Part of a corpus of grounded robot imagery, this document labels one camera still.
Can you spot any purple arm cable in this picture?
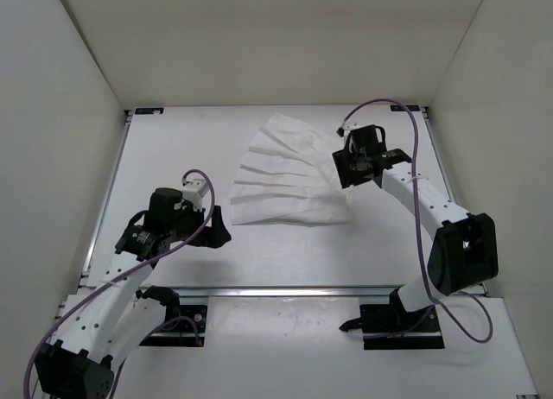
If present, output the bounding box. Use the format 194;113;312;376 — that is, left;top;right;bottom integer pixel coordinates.
26;169;216;394
343;98;494;344

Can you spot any aluminium front table rail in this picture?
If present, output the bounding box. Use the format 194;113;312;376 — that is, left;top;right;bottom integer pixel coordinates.
171;286;393;298

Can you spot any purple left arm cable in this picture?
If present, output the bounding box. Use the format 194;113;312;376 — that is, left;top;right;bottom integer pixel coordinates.
26;169;216;394

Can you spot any corner marker tag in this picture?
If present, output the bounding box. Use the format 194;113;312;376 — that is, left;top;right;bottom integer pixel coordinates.
390;104;421;112
134;107;164;115

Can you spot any right corner marker tag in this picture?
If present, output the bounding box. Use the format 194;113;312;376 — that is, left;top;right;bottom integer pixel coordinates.
390;104;421;112

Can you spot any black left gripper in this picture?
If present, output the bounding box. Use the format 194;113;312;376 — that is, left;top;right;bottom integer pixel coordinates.
170;197;232;244

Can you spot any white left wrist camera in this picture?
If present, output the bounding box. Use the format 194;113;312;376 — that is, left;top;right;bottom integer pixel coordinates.
181;179;209;210

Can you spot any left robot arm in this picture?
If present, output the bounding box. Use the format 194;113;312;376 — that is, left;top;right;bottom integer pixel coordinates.
31;179;231;398

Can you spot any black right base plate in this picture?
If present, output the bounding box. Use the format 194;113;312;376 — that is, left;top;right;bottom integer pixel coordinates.
359;304;445;351

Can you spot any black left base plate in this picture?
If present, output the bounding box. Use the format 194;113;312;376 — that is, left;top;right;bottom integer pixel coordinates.
140;298;208;348

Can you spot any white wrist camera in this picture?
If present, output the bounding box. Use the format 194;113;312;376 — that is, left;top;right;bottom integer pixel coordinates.
181;179;209;210
337;122;358;138

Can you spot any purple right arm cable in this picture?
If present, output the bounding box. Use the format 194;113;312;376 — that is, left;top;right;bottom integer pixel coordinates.
343;98;494;344

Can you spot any white pleated skirt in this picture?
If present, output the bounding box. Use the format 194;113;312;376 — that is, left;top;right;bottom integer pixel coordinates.
230;113;353;225

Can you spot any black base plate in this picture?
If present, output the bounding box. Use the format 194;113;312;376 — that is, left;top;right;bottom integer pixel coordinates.
140;298;208;348
359;304;445;351

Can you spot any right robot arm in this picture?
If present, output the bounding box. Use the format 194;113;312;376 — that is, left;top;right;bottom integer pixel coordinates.
332;124;499;338

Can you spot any left corner marker tag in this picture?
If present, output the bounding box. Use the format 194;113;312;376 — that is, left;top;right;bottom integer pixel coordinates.
134;107;164;115

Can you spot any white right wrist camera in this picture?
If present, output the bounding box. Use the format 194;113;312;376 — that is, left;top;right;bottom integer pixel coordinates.
337;122;358;138

